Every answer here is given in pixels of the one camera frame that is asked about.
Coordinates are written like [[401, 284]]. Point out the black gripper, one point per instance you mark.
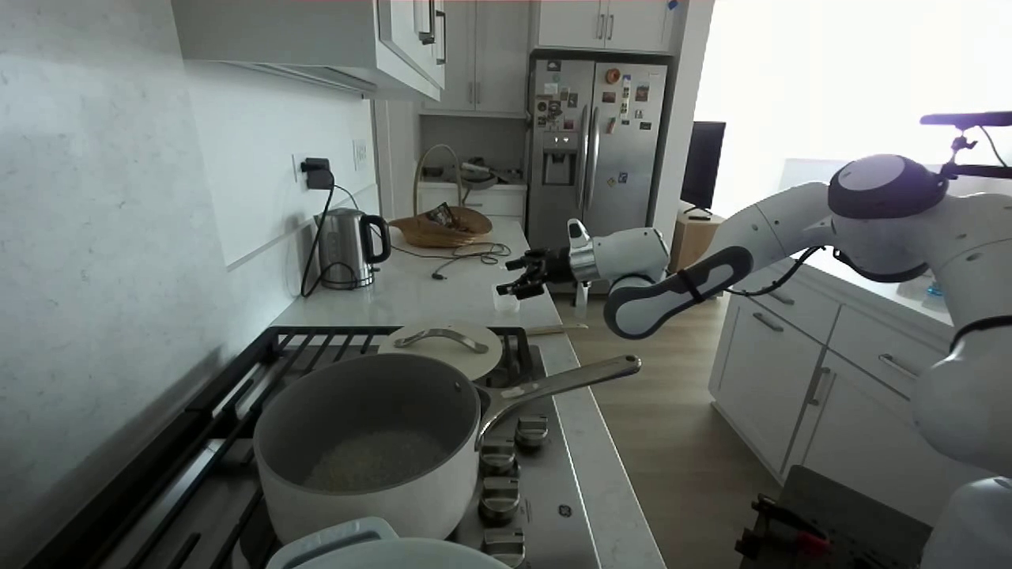
[[536, 267]]

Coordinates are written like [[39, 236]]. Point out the black camera on stand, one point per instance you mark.
[[981, 121]]

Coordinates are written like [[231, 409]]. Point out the white pan lid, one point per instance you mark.
[[465, 353]]

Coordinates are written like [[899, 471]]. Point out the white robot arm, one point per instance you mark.
[[888, 220]]

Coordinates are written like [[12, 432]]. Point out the stainless steel refrigerator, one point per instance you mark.
[[596, 140]]

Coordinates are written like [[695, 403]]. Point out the white lidded casserole pot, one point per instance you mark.
[[374, 546]]

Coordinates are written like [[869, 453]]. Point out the white kitchen island cabinet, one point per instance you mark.
[[820, 374]]

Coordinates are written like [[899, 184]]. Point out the white upper wall cabinets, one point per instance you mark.
[[382, 49]]

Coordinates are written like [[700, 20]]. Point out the wooden spatula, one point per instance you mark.
[[553, 331]]

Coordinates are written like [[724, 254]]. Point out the black gas stove top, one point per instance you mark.
[[191, 493]]

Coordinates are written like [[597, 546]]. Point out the black wall plug adapter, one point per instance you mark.
[[318, 176]]

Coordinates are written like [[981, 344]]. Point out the white saucepan with steel handle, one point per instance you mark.
[[371, 438]]

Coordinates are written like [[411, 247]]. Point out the wooden basket with wire handle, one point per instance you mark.
[[445, 228]]

